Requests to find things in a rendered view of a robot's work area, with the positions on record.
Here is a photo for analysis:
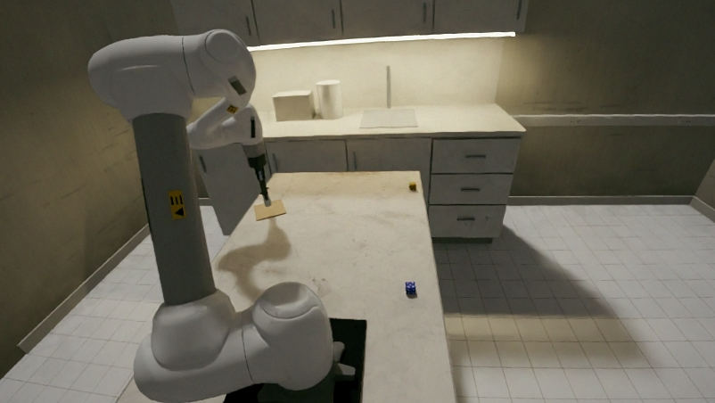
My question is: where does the tan flat mat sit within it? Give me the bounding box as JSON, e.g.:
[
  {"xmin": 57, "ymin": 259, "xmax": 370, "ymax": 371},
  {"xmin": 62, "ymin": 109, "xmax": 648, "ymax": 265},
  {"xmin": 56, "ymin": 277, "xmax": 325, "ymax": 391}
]
[{"xmin": 254, "ymin": 199, "xmax": 286, "ymax": 221}]

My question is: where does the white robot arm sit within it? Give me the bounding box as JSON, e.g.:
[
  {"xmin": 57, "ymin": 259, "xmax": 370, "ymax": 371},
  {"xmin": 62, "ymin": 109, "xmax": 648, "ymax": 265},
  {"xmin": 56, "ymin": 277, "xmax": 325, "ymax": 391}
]
[{"xmin": 87, "ymin": 29, "xmax": 356, "ymax": 403}]

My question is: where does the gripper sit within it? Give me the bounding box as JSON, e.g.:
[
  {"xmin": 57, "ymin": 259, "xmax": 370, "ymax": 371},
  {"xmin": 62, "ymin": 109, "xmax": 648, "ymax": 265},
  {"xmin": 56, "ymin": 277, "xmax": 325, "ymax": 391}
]
[{"xmin": 247, "ymin": 153, "xmax": 271, "ymax": 207}]

